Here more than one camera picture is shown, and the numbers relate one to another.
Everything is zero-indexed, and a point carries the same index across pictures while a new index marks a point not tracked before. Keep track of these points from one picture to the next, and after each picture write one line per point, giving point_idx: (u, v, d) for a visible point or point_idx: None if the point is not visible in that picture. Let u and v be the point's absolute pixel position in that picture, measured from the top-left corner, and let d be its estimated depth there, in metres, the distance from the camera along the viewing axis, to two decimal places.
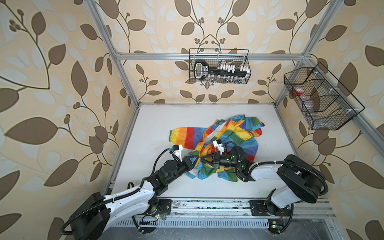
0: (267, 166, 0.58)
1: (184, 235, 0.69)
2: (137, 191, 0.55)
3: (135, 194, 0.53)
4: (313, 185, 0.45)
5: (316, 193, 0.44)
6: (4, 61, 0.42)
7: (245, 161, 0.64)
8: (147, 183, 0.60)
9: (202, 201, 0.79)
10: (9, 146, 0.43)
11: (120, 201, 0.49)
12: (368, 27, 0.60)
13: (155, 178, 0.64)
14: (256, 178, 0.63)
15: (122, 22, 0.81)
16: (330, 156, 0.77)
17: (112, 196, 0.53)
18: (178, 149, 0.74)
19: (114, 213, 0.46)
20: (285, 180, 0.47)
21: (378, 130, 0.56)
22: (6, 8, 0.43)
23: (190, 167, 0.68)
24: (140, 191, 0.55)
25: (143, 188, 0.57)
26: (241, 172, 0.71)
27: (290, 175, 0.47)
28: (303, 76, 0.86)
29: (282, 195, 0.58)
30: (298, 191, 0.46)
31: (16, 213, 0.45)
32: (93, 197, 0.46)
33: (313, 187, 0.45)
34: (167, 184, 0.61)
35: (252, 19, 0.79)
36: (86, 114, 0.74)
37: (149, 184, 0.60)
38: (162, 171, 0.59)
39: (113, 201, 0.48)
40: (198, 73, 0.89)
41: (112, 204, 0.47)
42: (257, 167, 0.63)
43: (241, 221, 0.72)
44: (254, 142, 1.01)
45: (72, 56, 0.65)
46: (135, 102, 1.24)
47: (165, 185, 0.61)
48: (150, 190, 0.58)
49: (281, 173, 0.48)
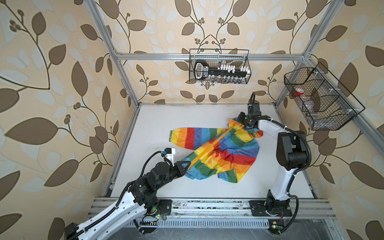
0: (276, 126, 0.64)
1: (184, 235, 0.69)
2: (114, 208, 0.51)
3: (111, 214, 0.50)
4: (295, 157, 0.53)
5: (290, 162, 0.52)
6: (4, 61, 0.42)
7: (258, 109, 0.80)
8: (127, 195, 0.54)
9: (202, 201, 0.79)
10: (9, 146, 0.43)
11: (94, 227, 0.47)
12: (368, 28, 0.60)
13: (140, 182, 0.58)
14: (260, 128, 0.72)
15: (122, 22, 0.81)
16: (330, 156, 0.77)
17: (84, 225, 0.47)
18: (170, 153, 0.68)
19: (94, 238, 0.47)
20: (278, 141, 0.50)
21: (378, 130, 0.56)
22: (6, 8, 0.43)
23: (181, 173, 0.65)
24: (118, 208, 0.51)
25: (122, 202, 0.53)
26: (250, 117, 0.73)
27: (286, 139, 0.53)
28: (303, 76, 0.86)
29: (277, 178, 0.63)
30: (281, 157, 0.55)
31: (16, 213, 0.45)
32: (71, 225, 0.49)
33: (291, 156, 0.53)
34: (155, 189, 0.58)
35: (252, 20, 0.80)
36: (86, 114, 0.74)
37: (129, 196, 0.54)
38: (153, 173, 0.54)
39: (85, 230, 0.46)
40: (198, 73, 0.89)
41: (84, 233, 0.46)
42: (267, 122, 0.69)
43: (241, 222, 0.72)
44: (254, 144, 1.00)
45: (72, 56, 0.65)
46: (135, 102, 1.24)
47: (154, 190, 0.59)
48: (129, 204, 0.52)
49: (279, 136, 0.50)
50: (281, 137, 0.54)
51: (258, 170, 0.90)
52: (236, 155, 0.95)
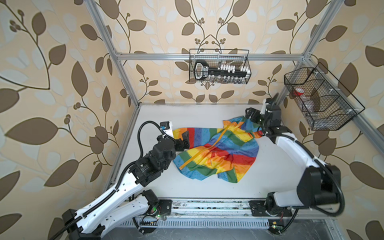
0: (301, 151, 0.51)
1: (184, 235, 0.69)
2: (113, 193, 0.45)
3: (111, 199, 0.44)
4: (325, 198, 0.43)
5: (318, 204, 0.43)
6: (4, 61, 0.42)
7: (276, 118, 0.64)
8: (128, 175, 0.48)
9: (202, 201, 0.79)
10: (9, 146, 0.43)
11: (94, 212, 0.42)
12: (368, 27, 0.60)
13: (141, 162, 0.50)
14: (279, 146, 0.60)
15: (122, 23, 0.82)
16: (330, 156, 0.77)
17: (82, 211, 0.42)
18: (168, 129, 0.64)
19: (96, 222, 0.42)
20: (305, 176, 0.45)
21: (378, 130, 0.56)
22: (6, 8, 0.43)
23: None
24: (118, 191, 0.45)
25: (122, 184, 0.46)
26: (267, 126, 0.68)
27: (317, 178, 0.42)
28: (303, 76, 0.86)
29: (287, 195, 0.57)
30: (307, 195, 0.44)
31: (16, 213, 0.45)
32: (68, 212, 0.41)
33: (319, 196, 0.42)
34: (158, 168, 0.51)
35: (252, 20, 0.80)
36: (86, 114, 0.74)
37: (130, 176, 0.48)
38: (156, 151, 0.47)
39: (84, 216, 0.41)
40: (198, 73, 0.89)
41: (83, 219, 0.41)
42: (290, 142, 0.56)
43: (240, 221, 0.72)
44: (254, 143, 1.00)
45: (72, 56, 0.65)
46: (135, 102, 1.24)
47: (157, 170, 0.51)
48: (130, 186, 0.46)
49: (307, 172, 0.44)
50: (310, 174, 0.43)
51: (258, 170, 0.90)
52: (236, 155, 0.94)
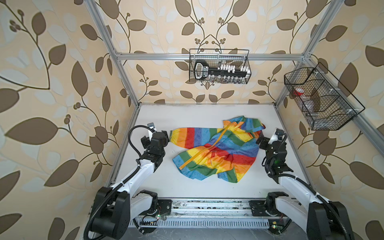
0: (302, 189, 0.51)
1: (184, 235, 0.69)
2: (139, 168, 0.55)
3: (139, 172, 0.53)
4: None
5: None
6: (4, 61, 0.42)
7: (281, 158, 0.62)
8: (143, 161, 0.59)
9: (202, 201, 0.79)
10: (9, 146, 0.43)
11: (130, 181, 0.49)
12: (368, 27, 0.60)
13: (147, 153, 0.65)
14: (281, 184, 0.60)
15: (122, 22, 0.81)
16: (330, 156, 0.77)
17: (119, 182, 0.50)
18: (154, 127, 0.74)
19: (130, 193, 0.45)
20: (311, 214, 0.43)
21: (378, 130, 0.56)
22: (6, 8, 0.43)
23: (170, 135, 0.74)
24: (142, 168, 0.56)
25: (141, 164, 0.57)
26: (269, 166, 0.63)
27: (322, 214, 0.41)
28: (303, 76, 0.86)
29: (290, 209, 0.56)
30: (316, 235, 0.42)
31: (16, 213, 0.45)
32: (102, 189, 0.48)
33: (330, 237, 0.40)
34: (160, 153, 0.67)
35: (252, 19, 0.79)
36: (86, 114, 0.74)
37: (145, 161, 0.60)
38: (154, 142, 0.63)
39: (123, 184, 0.47)
40: (198, 73, 0.89)
41: (123, 187, 0.46)
42: (291, 180, 0.57)
43: (240, 222, 0.72)
44: (254, 144, 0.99)
45: (72, 56, 0.65)
46: (135, 102, 1.24)
47: (159, 155, 0.67)
48: (148, 164, 0.58)
49: (312, 208, 0.43)
50: (315, 210, 0.42)
51: (258, 170, 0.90)
52: (236, 155, 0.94)
